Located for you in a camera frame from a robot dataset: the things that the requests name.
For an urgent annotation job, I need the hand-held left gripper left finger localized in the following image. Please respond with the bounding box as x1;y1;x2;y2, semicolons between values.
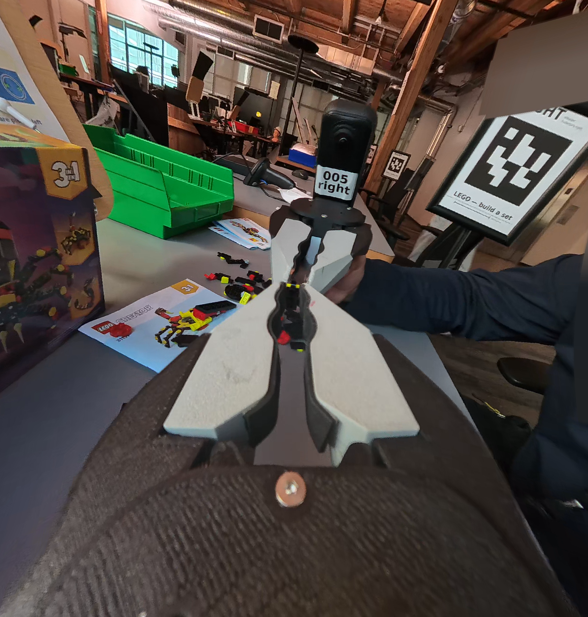
163;282;281;447

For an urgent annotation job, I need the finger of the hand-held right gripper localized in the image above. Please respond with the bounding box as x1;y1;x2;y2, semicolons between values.
271;217;319;290
301;230;357;294

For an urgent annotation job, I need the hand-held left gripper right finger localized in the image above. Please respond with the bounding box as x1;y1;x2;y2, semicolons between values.
301;284;421;468

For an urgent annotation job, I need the black yellow lego leg assembly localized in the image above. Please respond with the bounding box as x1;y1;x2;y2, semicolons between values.
275;282;308;353

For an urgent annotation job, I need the pile of lego pieces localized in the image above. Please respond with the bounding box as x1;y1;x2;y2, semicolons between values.
203;251;275;309

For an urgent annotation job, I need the person's right forearm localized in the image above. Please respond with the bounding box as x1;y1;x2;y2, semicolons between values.
344;255;581;345

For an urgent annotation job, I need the lego set box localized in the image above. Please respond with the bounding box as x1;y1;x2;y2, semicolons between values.
0;123;107;401

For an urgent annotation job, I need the person's right hand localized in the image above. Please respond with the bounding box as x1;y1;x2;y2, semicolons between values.
327;255;368;305

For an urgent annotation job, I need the spider cover instruction booklet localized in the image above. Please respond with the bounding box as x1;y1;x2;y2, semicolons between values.
216;218;272;250

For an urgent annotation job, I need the small marker sign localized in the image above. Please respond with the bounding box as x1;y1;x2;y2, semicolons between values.
383;150;411;181

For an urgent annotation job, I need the handheld barcode scanner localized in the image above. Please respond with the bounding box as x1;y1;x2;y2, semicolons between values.
243;157;296;190

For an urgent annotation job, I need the scorpion cover instruction booklet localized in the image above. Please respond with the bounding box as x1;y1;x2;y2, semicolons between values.
78;279;238;373

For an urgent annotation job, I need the black sign stand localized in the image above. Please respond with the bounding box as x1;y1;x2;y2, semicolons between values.
393;219;487;271

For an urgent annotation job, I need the green plastic bin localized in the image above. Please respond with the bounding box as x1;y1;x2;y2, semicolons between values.
83;124;235;240

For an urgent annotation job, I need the black chair armrest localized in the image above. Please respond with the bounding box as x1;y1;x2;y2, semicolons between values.
497;357;551;394

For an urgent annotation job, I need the framed marker sign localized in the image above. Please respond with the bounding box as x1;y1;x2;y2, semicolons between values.
426;103;588;246

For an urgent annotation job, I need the person's torso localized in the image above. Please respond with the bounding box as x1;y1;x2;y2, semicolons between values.
511;337;588;617

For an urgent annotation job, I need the printed instruction sheet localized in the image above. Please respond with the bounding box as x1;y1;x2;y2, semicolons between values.
0;0;72;144

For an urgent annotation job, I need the wall air vent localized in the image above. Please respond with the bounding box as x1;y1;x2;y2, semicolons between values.
253;14;285;44

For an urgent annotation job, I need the wire page holder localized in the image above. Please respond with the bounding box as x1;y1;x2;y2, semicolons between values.
0;98;38;130

